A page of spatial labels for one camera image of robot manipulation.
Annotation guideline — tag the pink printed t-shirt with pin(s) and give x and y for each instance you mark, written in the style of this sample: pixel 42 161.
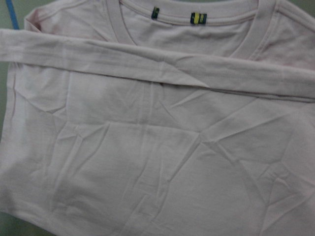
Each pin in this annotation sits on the pink printed t-shirt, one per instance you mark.
pixel 161 118

